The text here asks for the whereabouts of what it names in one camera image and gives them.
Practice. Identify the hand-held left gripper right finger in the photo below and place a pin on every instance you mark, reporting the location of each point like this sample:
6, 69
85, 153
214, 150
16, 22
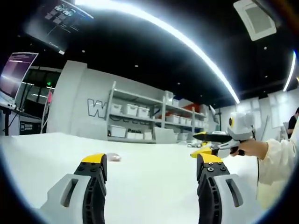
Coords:
224, 196

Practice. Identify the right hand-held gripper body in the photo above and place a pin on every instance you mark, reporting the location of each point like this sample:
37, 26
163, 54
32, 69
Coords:
241, 126

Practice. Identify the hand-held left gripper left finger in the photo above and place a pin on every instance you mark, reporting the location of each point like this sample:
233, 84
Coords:
58, 200

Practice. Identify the clear resealable bag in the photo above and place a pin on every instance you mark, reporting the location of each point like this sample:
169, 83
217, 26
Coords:
114, 157

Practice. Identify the person's right hand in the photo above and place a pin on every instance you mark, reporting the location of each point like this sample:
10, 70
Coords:
252, 148

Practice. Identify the black stand with white head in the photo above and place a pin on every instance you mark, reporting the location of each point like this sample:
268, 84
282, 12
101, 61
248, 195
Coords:
215, 112

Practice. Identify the grey board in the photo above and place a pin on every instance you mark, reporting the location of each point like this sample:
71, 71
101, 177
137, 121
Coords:
165, 135

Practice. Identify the grey metal shelving rack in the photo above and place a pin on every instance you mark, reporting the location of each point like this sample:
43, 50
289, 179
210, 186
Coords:
163, 112

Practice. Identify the short ceiling light strip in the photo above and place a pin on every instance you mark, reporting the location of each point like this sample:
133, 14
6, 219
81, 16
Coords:
289, 70

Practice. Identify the black equipment case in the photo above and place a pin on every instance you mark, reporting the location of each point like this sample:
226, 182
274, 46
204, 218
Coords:
30, 127

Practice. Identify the rows of white storage boxes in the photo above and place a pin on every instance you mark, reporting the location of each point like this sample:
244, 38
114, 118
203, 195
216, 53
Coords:
132, 109

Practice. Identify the grey office desk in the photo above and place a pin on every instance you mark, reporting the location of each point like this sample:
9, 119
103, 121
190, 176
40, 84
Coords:
14, 110

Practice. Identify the pink sign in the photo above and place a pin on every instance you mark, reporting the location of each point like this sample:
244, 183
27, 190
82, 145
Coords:
50, 96

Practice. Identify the ceiling air conditioner unit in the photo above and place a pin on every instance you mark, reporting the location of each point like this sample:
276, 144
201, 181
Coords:
257, 19

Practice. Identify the long ceiling light strip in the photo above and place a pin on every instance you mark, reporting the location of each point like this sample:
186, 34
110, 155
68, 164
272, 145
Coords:
177, 35

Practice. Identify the desk computer monitor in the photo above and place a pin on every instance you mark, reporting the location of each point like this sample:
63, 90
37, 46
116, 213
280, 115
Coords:
17, 74

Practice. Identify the ceiling-hung dark screen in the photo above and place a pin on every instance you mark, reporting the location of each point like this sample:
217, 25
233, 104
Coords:
58, 21

